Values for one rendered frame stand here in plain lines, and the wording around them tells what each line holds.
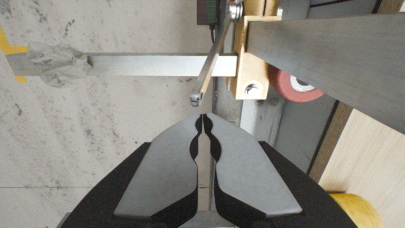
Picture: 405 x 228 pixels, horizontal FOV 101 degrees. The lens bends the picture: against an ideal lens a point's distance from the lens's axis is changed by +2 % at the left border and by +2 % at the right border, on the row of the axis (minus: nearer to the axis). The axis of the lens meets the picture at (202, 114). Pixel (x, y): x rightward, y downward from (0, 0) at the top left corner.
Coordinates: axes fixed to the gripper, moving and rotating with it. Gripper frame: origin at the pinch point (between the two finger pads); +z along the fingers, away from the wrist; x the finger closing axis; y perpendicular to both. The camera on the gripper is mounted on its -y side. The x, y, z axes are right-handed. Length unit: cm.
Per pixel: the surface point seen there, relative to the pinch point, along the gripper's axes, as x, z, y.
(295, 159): 28.0, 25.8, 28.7
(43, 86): -106, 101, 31
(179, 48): -12, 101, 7
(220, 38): 1.8, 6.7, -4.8
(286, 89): 11.2, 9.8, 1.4
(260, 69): 8.7, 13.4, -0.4
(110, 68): -13.4, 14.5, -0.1
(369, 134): 26.7, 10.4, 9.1
